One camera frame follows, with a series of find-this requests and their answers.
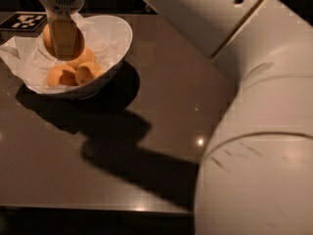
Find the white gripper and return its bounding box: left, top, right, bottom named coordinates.
left=39, top=0, right=85, bottom=61

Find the white ceramic bowl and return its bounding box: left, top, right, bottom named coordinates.
left=23, top=14, right=133, bottom=99

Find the white crumpled paper liner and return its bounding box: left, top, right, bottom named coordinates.
left=0, top=13, right=115, bottom=98

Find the black white marker tag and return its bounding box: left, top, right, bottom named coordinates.
left=0, top=12, right=47, bottom=31

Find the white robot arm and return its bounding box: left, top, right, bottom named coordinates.
left=144, top=0, right=313, bottom=235

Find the back hidden orange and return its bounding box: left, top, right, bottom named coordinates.
left=67, top=47, right=96, bottom=70

